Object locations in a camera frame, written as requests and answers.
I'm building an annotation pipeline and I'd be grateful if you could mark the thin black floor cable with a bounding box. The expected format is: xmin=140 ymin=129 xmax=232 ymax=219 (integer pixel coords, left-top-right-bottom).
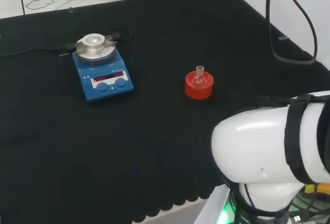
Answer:
xmin=25 ymin=0 xmax=87 ymax=11

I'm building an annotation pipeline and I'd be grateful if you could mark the red round flask stand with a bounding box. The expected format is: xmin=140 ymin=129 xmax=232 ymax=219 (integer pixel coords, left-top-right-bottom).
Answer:
xmin=185 ymin=71 xmax=215 ymax=100

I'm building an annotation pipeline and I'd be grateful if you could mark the black heater power cable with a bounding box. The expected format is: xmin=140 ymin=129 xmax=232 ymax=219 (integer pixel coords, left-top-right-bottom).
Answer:
xmin=0 ymin=27 xmax=133 ymax=58

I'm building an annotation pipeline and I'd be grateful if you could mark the yellow stop button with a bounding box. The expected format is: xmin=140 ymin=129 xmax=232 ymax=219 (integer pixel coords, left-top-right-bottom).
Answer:
xmin=305 ymin=183 xmax=330 ymax=200

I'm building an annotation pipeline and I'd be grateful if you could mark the clear glass round-bottom flask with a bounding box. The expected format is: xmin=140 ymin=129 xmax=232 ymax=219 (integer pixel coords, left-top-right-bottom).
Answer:
xmin=193 ymin=65 xmax=207 ymax=89

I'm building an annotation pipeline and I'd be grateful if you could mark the black bench cloth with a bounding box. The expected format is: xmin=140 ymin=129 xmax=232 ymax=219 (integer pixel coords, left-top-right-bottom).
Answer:
xmin=0 ymin=0 xmax=330 ymax=224

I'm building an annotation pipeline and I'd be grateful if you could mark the blue base heater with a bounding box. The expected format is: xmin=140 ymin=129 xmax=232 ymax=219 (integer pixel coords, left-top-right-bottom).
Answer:
xmin=64 ymin=32 xmax=135 ymax=104

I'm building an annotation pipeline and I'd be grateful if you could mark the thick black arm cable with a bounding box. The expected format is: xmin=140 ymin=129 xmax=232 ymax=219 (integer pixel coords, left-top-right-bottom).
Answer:
xmin=265 ymin=0 xmax=318 ymax=65

